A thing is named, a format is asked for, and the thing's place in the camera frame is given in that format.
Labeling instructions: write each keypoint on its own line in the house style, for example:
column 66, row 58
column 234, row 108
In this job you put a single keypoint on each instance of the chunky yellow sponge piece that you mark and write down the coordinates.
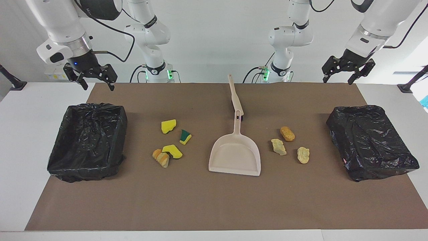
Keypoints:
column 168, row 126

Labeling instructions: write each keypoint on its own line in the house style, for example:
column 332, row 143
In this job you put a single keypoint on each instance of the yellow green sponge piece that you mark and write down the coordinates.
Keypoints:
column 185, row 138

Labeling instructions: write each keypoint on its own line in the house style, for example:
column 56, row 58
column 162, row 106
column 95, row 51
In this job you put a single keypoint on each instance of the long yellow sponge piece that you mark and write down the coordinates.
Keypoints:
column 172, row 151

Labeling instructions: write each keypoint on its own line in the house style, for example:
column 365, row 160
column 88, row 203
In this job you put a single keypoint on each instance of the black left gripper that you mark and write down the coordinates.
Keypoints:
column 351, row 59

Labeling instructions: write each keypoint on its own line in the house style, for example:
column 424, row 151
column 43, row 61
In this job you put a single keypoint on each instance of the white cardboard box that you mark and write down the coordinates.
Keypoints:
column 53, row 74

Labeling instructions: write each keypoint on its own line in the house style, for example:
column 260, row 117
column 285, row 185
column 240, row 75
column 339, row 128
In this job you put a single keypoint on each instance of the beige plastic dustpan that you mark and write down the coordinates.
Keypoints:
column 234, row 157

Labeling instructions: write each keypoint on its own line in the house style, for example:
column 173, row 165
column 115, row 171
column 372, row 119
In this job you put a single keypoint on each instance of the brown table mat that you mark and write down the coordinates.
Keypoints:
column 214, row 201

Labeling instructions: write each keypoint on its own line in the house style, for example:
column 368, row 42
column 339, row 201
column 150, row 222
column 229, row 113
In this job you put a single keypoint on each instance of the brown bread roll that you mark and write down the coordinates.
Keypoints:
column 287, row 133

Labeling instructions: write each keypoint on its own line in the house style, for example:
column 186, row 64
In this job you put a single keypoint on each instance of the pale bread piece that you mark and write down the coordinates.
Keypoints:
column 303, row 155
column 278, row 147

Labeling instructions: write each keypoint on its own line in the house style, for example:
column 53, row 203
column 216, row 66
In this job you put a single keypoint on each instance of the black camera stand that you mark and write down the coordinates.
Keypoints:
column 406, row 87
column 15, row 84

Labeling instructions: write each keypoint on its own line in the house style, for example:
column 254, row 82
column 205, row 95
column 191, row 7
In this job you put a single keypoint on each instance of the bin with black bag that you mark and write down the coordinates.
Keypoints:
column 367, row 144
column 87, row 144

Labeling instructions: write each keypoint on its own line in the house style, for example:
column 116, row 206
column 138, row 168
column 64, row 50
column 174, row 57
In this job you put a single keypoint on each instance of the teal object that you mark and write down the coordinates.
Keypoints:
column 425, row 102

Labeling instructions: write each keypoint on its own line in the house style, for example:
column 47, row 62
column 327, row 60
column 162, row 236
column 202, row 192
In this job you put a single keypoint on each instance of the beige brush black bristles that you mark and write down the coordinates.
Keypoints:
column 235, row 100

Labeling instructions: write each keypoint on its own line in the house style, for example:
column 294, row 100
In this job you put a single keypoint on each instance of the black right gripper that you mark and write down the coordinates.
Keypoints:
column 82, row 63

